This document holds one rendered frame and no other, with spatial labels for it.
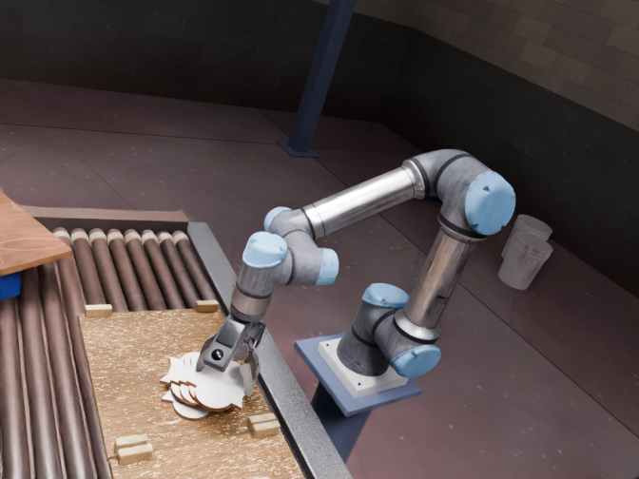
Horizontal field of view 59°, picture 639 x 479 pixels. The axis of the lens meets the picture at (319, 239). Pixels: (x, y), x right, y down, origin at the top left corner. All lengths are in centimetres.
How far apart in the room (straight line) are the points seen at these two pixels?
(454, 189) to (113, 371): 82
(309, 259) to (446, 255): 32
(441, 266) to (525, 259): 330
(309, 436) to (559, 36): 541
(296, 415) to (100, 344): 47
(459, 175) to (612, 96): 472
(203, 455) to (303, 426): 25
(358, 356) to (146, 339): 54
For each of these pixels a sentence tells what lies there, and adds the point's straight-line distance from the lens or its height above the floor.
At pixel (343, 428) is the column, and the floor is 71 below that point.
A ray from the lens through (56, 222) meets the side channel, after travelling 179.
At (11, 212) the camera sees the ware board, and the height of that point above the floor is 104.
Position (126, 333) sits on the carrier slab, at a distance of 141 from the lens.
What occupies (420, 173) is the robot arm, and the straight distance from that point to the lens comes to 126.
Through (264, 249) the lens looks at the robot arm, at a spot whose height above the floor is 134.
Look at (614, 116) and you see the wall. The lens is 585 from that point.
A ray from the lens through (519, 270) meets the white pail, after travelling 459.
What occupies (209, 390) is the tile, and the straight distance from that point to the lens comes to 122.
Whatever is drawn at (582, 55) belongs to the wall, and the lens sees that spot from 610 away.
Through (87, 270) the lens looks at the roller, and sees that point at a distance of 162.
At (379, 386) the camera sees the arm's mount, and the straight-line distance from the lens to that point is 155.
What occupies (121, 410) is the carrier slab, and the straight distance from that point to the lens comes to 124.
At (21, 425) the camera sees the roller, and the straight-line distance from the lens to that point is 124.
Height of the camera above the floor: 185
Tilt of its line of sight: 27 degrees down
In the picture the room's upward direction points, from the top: 20 degrees clockwise
